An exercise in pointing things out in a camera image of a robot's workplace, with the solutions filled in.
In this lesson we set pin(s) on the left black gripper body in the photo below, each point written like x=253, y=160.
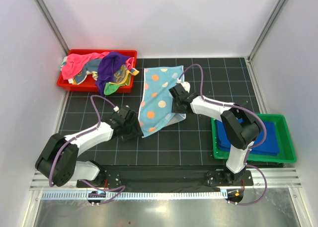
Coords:
x=126, y=125

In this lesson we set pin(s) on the pastel patterned towel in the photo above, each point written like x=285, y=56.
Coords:
x=155, y=110

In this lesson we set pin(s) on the pink towel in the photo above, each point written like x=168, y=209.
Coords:
x=74, y=63

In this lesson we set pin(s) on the blue towel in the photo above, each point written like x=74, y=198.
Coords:
x=268, y=147

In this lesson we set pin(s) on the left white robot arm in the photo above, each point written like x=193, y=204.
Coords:
x=59, y=162

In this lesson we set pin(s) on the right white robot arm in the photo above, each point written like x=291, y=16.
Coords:
x=242, y=127

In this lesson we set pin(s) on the green towel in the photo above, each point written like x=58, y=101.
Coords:
x=111, y=88

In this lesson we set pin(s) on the black grid mat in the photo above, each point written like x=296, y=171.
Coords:
x=186, y=143

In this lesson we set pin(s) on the yellow patterned towel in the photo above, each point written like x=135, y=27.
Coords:
x=123, y=75

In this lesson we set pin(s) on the purple towel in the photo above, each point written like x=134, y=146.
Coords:
x=108, y=66

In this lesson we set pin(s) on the green plastic bin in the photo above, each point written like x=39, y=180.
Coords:
x=287, y=152

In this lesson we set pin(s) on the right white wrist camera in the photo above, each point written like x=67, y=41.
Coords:
x=185, y=85

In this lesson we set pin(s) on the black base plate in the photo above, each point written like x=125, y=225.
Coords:
x=170, y=179

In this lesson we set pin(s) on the perforated cable duct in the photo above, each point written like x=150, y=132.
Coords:
x=100, y=196

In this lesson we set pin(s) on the aluminium front rail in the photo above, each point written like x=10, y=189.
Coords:
x=274, y=178

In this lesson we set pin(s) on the right aluminium frame post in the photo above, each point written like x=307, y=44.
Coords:
x=265, y=31

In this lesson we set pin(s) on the aluminium frame post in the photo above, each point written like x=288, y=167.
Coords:
x=265, y=31
x=52, y=24

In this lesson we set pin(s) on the left aluminium frame post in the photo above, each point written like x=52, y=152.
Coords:
x=52, y=24

